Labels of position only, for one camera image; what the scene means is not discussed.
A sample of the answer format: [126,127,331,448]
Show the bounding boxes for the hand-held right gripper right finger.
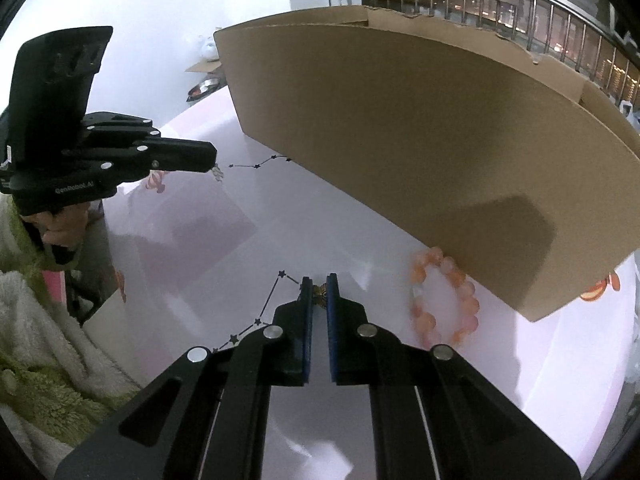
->
[325,273,582,480]

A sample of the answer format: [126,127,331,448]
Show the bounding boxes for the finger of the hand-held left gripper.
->
[75,111,219,184]

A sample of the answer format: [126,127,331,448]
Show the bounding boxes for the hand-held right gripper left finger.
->
[54,277,316,480]

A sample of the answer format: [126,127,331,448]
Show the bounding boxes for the metal bowl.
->
[187,77,226,101]

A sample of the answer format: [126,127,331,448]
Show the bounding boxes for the person's left forearm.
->
[0,195,51,286]

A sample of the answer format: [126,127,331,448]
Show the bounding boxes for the fuzzy green white robe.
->
[0,270,145,466]

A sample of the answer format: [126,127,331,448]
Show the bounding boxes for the white plastic bag red print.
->
[620,100,640,131]

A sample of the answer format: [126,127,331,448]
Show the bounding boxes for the pink bead bracelet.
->
[409,247,481,351]

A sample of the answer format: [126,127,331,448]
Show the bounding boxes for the person's left hand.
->
[21,199,104,255]

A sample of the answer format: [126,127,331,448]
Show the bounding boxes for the metal balcony railing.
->
[360,0,640,106]

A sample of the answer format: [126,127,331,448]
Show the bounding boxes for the large brown cardboard box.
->
[213,5,640,323]

